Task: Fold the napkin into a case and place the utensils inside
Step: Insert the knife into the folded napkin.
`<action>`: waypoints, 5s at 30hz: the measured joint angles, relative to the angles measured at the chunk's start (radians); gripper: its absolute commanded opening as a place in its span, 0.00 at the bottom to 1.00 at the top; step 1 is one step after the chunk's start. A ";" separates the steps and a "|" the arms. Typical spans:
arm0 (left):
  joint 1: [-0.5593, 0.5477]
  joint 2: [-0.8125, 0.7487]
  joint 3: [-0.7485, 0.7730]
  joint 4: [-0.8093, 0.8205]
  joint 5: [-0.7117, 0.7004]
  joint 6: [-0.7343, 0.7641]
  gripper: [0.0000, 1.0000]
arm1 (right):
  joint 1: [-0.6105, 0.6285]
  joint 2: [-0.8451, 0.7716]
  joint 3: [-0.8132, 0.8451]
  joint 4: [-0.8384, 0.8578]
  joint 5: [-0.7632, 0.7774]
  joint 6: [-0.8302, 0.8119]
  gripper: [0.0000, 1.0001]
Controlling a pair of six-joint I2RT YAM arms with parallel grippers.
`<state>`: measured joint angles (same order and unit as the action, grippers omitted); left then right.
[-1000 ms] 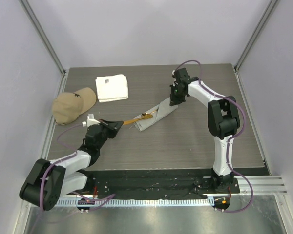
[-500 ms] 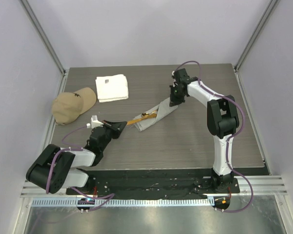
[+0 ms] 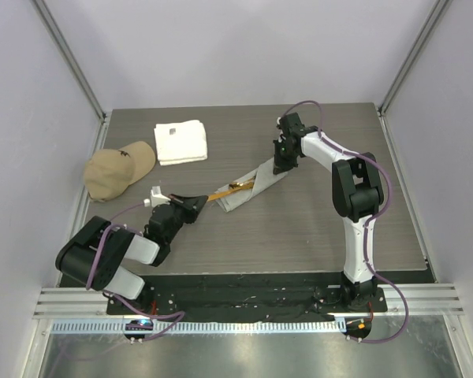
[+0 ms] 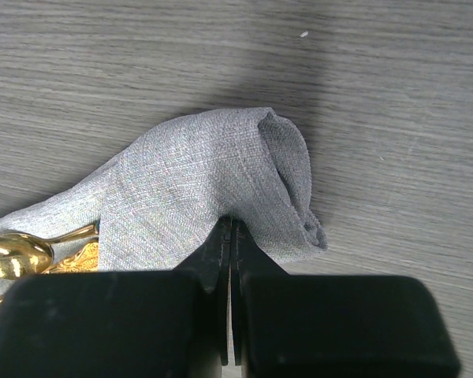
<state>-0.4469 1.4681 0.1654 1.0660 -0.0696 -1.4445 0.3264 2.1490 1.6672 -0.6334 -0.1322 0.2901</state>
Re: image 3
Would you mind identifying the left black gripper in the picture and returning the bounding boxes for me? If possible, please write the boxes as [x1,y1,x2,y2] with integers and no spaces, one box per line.
[165,194,207,243]

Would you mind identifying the grey cloth napkin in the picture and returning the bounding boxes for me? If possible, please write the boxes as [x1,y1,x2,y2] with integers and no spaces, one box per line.
[215,158,287,213]

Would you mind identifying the yellow wooden knife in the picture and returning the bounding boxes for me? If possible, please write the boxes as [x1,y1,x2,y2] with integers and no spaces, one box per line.
[207,189,239,202]

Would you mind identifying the green handled wooden spoon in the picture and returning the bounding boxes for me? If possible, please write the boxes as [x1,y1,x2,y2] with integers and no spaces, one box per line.
[229,176,255,191]

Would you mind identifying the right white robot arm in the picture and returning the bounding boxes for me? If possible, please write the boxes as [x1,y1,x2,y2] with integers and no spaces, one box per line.
[273,113,385,311]

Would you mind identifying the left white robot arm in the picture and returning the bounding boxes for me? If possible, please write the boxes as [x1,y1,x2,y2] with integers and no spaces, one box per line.
[55,187,209,314]

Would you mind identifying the white folded towel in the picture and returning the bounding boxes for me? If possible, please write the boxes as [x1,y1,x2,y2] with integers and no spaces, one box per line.
[154,120,208,166]

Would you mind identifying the tan baseball cap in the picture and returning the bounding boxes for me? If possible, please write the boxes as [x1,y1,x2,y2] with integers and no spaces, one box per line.
[84,141,156,202]

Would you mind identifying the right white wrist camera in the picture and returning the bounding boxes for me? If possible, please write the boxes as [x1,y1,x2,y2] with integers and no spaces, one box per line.
[275,117,283,143]

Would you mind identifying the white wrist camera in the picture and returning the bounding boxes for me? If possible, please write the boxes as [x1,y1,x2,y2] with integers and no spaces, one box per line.
[143,186,170,208]
[275,117,283,143]

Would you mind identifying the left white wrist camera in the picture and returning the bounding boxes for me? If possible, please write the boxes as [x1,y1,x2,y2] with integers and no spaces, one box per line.
[143,186,170,208]

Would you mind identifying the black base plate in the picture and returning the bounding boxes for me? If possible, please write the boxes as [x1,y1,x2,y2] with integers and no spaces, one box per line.
[106,271,388,321]

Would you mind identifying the perforated cable duct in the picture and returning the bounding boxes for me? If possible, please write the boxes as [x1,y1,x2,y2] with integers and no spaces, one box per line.
[51,318,346,335]

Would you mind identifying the right aluminium frame post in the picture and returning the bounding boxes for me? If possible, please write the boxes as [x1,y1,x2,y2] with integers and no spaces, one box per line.
[378,0,453,117]

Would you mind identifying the aluminium frame post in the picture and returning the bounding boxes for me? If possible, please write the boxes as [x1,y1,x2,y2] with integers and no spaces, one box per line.
[378,0,453,117]
[31,0,106,122]

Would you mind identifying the left aluminium frame post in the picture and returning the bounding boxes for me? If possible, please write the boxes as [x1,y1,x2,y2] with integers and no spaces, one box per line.
[31,0,106,122]

